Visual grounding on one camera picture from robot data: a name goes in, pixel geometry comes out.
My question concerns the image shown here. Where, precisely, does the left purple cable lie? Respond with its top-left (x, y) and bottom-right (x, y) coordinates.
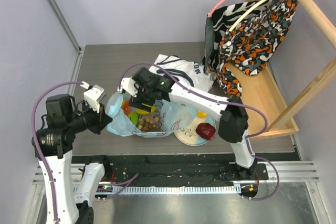
top-left (31, 81), bottom-right (91, 224)

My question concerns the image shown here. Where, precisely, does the zebra print garment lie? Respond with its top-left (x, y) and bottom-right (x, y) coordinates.
top-left (202, 1), bottom-right (280, 76)

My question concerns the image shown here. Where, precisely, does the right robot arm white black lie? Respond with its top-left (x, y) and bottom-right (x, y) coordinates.
top-left (120, 67), bottom-right (256, 179)

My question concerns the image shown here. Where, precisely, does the aluminium frame post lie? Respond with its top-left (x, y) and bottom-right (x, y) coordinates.
top-left (46, 0), bottom-right (81, 53)

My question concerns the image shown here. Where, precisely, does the white slotted cable duct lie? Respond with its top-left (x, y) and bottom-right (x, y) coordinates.
top-left (72, 185), bottom-right (242, 195)

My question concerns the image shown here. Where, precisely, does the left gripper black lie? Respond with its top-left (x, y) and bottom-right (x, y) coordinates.
top-left (67, 98), bottom-right (113, 133)

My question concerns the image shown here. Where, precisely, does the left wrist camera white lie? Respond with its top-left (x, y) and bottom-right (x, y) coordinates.
top-left (83, 85), bottom-right (105, 113)

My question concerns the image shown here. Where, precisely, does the light blue plastic bag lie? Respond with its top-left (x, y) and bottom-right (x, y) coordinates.
top-left (106, 93), bottom-right (196, 138)

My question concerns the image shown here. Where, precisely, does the orange watermelon slice fake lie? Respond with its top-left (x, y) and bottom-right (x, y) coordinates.
top-left (121, 99), bottom-right (132, 116)

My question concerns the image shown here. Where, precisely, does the cream hanger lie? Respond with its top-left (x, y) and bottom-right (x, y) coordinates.
top-left (228, 0), bottom-right (269, 31)

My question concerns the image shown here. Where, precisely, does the yellow fake pear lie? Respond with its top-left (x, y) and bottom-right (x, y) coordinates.
top-left (197, 111), bottom-right (207, 118)

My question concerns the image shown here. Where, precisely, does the cream and blue plate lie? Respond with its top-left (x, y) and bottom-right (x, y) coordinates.
top-left (174, 115), bottom-right (216, 146)

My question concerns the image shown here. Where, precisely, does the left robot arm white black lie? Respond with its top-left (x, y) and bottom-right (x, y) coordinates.
top-left (32, 94), bottom-right (112, 223)

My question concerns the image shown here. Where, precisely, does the red fake apple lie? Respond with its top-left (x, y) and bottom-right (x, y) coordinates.
top-left (195, 123), bottom-right (216, 140)

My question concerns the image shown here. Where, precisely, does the wooden clothes rack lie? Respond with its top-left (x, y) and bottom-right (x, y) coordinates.
top-left (251, 0), bottom-right (335, 140)

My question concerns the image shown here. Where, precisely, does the white jersey with navy trim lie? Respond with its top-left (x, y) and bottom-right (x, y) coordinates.
top-left (154, 54), bottom-right (216, 92)

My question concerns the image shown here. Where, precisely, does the orange camouflage print garment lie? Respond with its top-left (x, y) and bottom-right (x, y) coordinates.
top-left (216, 0), bottom-right (298, 97)

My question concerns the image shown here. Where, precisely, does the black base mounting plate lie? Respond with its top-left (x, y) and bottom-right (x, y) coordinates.
top-left (72, 154), bottom-right (270, 187)

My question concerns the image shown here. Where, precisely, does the yellow fake banana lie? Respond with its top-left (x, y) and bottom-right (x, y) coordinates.
top-left (136, 105), bottom-right (156, 115)

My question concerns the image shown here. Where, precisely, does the green fake fruit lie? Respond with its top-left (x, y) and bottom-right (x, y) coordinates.
top-left (128, 111), bottom-right (139, 126)

